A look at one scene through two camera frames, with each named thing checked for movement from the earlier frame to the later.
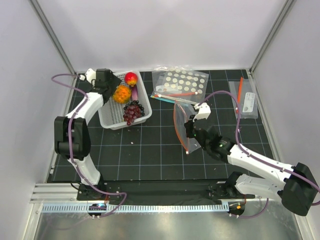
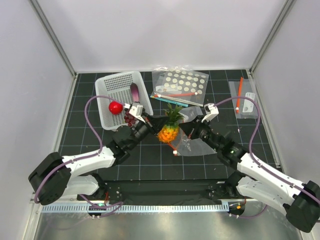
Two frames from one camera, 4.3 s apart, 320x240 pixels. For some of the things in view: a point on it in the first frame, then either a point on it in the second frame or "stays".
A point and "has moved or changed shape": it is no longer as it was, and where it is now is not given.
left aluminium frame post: x=52 y=33 stays
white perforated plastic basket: x=110 y=114 stays
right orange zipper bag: x=243 y=90 stays
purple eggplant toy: x=134 y=92 stays
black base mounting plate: x=161 y=192 stays
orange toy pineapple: x=122 y=94 -> x=169 y=132
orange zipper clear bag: x=182 y=112 has moved or changed shape
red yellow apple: x=131 y=78 -> x=115 y=107
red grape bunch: x=131 y=112 stays
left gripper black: x=114 y=83 -> x=154 y=124
